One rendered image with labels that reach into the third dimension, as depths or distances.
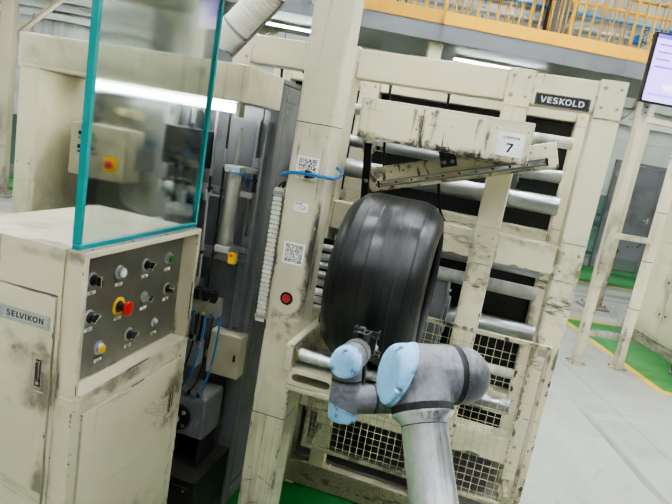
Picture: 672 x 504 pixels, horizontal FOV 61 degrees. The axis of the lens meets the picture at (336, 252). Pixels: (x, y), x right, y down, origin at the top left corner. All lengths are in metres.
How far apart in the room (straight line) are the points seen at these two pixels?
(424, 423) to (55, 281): 0.92
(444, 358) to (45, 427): 1.02
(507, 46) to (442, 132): 5.42
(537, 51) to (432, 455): 6.78
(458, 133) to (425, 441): 1.26
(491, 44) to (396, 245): 5.85
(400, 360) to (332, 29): 1.18
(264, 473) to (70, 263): 1.14
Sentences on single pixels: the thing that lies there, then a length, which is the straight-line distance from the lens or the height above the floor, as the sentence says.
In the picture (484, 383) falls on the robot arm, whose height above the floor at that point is 1.22.
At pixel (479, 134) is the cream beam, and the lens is 2.08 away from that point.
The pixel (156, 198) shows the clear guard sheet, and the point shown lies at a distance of 1.69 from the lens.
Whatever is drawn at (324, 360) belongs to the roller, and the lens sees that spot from 1.92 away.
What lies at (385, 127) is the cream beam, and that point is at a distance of 2.11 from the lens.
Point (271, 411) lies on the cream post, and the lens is 2.14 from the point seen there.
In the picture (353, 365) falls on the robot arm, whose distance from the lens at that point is 1.40.
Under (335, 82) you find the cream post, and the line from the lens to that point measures 1.90.
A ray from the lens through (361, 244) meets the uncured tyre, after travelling 1.71.
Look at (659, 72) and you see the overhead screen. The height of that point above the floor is 2.57.
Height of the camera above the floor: 1.63
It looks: 11 degrees down
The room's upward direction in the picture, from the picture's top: 10 degrees clockwise
